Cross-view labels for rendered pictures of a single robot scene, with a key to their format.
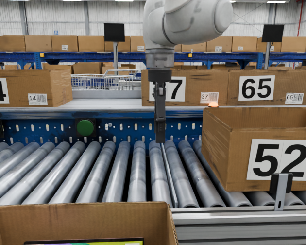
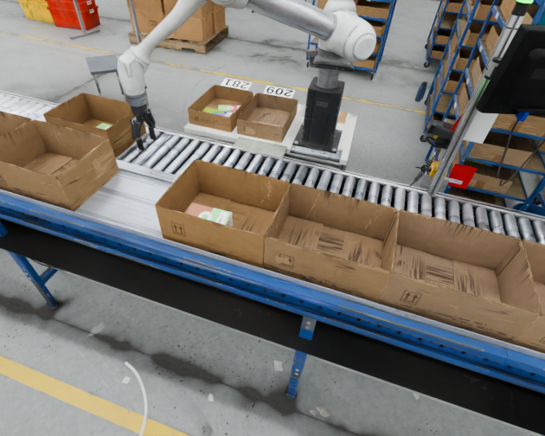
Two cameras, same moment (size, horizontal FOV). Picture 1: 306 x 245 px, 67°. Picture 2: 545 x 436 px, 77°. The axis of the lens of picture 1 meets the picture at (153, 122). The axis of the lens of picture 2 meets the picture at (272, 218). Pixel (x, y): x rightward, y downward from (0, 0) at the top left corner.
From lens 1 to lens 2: 238 cm
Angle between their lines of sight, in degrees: 120
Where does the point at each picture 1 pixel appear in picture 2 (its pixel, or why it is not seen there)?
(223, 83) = (42, 131)
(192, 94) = (73, 147)
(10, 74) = (234, 171)
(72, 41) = not seen: outside the picture
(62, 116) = not seen: hidden behind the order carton
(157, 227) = (191, 116)
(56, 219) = (215, 118)
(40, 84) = (208, 174)
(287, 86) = not seen: outside the picture
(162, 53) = not seen: hidden behind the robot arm
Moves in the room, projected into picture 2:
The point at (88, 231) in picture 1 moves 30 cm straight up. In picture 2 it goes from (208, 120) to (204, 69)
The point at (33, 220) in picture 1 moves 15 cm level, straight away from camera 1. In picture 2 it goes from (221, 119) to (223, 132)
